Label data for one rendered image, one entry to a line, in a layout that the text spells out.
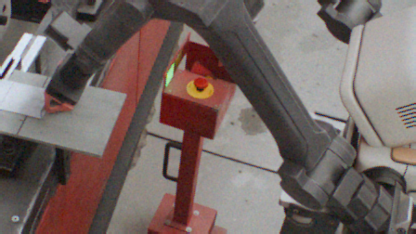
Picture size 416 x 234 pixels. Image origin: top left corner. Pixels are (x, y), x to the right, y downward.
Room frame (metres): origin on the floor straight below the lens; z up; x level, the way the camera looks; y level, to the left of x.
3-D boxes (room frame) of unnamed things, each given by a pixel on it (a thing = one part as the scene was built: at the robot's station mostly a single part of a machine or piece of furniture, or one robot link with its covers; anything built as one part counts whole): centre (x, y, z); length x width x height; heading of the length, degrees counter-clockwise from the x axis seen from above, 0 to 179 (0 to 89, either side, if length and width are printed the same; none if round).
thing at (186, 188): (1.32, 0.02, 0.39); 0.05 x 0.05 x 0.54; 77
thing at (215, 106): (1.32, 0.02, 0.75); 0.20 x 0.16 x 0.18; 167
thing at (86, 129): (0.91, 0.30, 1.00); 0.26 x 0.18 x 0.01; 85
